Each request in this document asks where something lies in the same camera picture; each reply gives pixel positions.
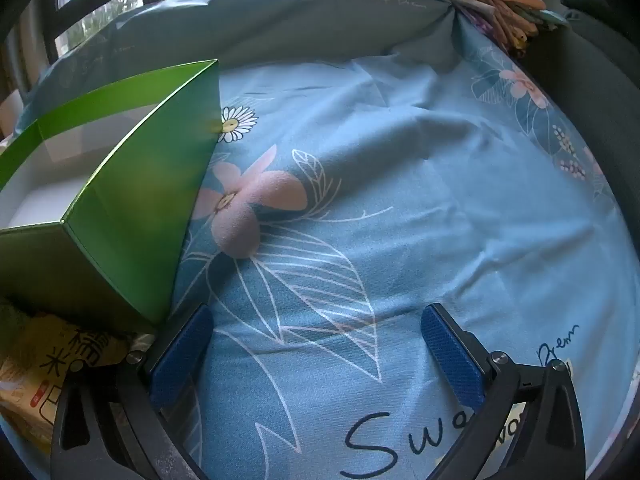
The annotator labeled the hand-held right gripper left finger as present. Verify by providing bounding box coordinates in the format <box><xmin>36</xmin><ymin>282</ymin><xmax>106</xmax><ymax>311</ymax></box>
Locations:
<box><xmin>50</xmin><ymin>304</ymin><xmax>215</xmax><ymax>480</ymax></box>

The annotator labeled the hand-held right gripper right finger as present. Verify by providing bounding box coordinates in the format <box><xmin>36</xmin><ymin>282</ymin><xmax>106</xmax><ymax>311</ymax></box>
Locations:
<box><xmin>421</xmin><ymin>304</ymin><xmax>586</xmax><ymax>480</ymax></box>

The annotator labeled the yellow red-label snack packet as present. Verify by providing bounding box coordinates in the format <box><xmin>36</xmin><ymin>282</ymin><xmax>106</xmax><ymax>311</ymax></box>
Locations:
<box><xmin>0</xmin><ymin>312</ymin><xmax>146</xmax><ymax>441</ymax></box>

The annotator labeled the green cardboard box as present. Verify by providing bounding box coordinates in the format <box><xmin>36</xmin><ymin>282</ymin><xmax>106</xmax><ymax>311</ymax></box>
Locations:
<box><xmin>0</xmin><ymin>59</ymin><xmax>222</xmax><ymax>335</ymax></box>

